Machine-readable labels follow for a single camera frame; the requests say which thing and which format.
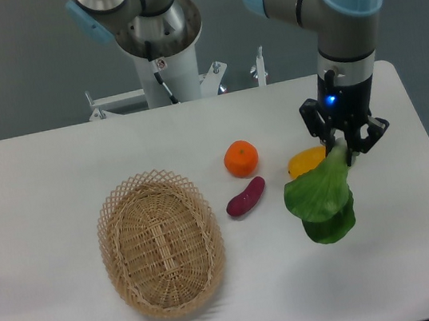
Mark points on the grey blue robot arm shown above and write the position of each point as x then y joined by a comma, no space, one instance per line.
346,29

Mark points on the yellow bell pepper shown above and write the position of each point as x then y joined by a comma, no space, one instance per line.
305,161

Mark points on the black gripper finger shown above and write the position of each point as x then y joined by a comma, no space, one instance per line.
319,122
376,128

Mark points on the green leafy vegetable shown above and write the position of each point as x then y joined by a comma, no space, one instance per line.
322,199

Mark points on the woven wicker basket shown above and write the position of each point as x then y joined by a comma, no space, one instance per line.
161,245

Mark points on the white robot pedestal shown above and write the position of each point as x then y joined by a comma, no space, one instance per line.
163,51

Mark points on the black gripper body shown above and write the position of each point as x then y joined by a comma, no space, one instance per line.
346,107

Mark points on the purple sweet potato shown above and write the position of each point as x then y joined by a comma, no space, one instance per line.
244,202

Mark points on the orange tangerine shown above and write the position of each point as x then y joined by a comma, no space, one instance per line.
241,158

